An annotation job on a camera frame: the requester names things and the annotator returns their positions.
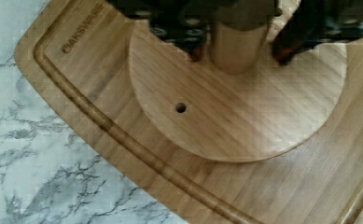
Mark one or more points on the bamboo cutting board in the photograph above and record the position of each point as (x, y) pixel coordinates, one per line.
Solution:
(76, 56)

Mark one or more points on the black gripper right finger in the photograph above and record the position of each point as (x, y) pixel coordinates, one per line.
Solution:
(316, 22)

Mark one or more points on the round wooden lid with knob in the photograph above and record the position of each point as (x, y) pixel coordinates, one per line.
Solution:
(237, 104)

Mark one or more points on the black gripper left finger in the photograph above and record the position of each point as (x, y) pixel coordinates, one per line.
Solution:
(183, 23)

